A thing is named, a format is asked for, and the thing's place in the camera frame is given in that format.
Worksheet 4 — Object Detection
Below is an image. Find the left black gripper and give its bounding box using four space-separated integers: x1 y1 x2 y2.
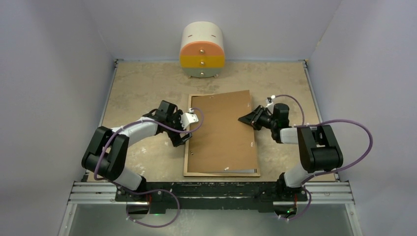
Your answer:
166 110 192 146

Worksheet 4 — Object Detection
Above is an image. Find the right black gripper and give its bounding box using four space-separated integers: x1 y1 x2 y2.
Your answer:
238 105 276 131

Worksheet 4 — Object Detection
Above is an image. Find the black wooden picture frame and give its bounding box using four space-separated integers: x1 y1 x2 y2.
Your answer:
183 93 261 178

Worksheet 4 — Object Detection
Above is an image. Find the brown hardboard backing board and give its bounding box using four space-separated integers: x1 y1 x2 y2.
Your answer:
187 90 259 173

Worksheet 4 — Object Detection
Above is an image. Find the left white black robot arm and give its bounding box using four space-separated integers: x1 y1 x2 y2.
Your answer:
81 100 201 201

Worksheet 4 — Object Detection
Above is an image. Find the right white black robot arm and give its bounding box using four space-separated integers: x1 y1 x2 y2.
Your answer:
238 103 343 200

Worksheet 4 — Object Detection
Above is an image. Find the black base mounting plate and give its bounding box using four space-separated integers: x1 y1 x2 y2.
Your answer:
115 181 308 214

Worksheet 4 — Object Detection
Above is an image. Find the round three-drawer mini cabinet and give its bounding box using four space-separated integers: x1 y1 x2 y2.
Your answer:
179 21 226 78

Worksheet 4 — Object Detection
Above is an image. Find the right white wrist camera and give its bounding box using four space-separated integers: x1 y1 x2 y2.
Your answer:
265 95 276 111

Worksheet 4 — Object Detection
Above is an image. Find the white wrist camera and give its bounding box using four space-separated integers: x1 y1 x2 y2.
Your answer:
265 95 276 111
180 108 199 129

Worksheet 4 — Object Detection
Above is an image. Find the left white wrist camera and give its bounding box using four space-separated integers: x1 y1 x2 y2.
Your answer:
180 108 199 129

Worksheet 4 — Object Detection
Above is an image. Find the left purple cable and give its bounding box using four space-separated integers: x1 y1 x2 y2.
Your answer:
93 107 205 228

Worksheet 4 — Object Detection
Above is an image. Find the purple cable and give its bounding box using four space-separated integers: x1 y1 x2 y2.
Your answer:
265 94 374 223
93 107 205 228

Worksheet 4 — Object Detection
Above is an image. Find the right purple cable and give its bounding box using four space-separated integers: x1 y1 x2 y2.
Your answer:
265 94 374 223

